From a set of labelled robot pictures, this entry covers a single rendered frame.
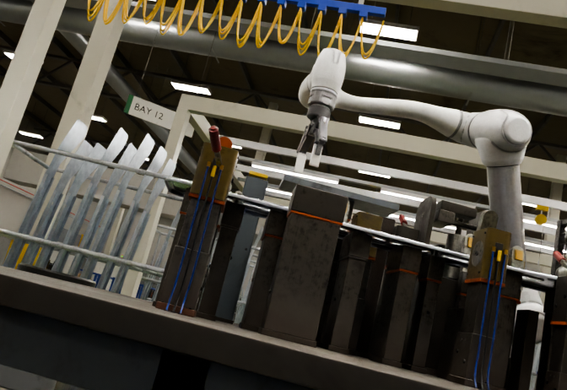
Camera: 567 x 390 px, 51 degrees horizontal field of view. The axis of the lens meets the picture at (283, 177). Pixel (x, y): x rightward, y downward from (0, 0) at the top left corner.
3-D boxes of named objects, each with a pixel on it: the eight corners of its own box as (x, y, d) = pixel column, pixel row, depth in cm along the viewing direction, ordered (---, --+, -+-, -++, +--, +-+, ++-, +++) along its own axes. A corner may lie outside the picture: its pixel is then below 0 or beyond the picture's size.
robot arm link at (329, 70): (344, 92, 190) (332, 105, 203) (354, 49, 194) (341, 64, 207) (313, 82, 188) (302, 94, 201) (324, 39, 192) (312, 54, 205)
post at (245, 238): (207, 317, 170) (245, 175, 181) (207, 317, 178) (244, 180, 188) (233, 324, 171) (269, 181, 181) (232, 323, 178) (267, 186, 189)
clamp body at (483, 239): (467, 388, 120) (493, 224, 129) (445, 381, 132) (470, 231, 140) (498, 396, 121) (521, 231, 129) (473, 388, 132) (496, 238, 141)
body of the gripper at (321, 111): (305, 108, 196) (299, 133, 193) (315, 100, 188) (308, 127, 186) (325, 115, 198) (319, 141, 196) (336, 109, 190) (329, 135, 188)
